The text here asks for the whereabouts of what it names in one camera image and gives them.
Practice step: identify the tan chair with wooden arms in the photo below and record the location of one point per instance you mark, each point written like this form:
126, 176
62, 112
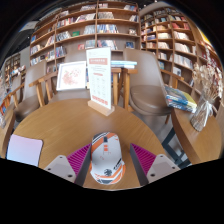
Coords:
71, 95

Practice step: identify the curved wooden bookshelf with books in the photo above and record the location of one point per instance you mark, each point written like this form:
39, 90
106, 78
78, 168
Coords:
173, 36

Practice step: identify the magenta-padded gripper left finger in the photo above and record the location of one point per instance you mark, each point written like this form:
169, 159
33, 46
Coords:
78, 160

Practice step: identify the stack of pale blue books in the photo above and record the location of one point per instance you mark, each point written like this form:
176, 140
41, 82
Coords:
124, 64

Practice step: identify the wide wooden bookshelf with books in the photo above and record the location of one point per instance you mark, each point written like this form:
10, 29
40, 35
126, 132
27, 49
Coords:
83, 30

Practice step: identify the blue pink gradient mouse pad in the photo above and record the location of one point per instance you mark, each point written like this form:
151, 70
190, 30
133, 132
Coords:
25, 150

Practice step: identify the white orange patterned computer mouse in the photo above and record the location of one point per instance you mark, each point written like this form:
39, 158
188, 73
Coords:
106, 156

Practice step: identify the white sign on wooden base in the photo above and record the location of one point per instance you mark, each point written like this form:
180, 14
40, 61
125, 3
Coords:
99, 78

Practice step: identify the round wooden side table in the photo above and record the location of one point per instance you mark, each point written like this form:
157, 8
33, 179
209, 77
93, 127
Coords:
6, 136
200, 143

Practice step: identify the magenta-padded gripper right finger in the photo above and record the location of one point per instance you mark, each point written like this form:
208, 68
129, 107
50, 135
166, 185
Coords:
144, 160

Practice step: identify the stack of colourful books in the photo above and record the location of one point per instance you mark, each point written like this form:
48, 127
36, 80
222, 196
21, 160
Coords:
180, 100

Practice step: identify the white framed floral picture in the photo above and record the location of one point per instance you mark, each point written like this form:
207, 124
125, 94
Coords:
71, 76

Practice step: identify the small distant wooden bookshelf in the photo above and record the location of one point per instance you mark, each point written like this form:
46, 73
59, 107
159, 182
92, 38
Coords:
13, 65

